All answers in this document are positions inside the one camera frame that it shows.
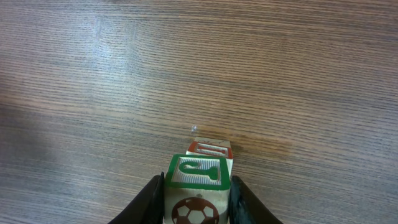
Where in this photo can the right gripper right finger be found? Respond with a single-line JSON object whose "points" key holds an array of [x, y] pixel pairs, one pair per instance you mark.
{"points": [[245, 207]]}

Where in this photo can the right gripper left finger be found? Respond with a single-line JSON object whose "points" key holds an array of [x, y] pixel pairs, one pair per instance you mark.
{"points": [[147, 207]]}

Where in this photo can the yellow sided picture block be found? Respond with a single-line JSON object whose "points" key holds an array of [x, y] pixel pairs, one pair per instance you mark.
{"points": [[197, 190]]}

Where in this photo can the white block teal side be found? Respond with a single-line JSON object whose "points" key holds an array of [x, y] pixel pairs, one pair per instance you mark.
{"points": [[212, 147]]}

